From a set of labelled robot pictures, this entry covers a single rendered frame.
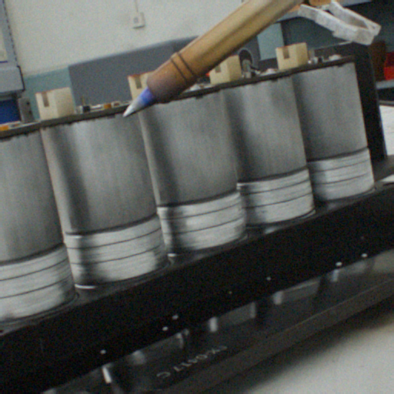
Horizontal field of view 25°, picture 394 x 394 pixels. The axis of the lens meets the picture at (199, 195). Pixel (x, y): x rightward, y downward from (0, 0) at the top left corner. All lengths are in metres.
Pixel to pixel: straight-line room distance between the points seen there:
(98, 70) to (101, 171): 0.63
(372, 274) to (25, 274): 0.08
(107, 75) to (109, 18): 5.19
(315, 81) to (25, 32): 6.27
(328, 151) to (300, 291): 0.06
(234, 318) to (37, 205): 0.05
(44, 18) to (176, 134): 6.16
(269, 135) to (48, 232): 0.07
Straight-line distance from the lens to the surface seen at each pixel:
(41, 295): 0.20
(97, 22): 6.08
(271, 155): 0.24
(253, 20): 0.20
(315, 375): 0.19
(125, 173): 0.21
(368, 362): 0.19
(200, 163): 0.23
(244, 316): 0.20
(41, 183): 0.20
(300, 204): 0.25
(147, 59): 0.78
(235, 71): 0.25
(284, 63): 0.27
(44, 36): 6.40
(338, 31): 0.43
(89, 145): 0.21
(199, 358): 0.18
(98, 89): 0.84
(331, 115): 0.26
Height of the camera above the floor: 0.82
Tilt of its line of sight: 8 degrees down
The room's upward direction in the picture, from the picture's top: 11 degrees counter-clockwise
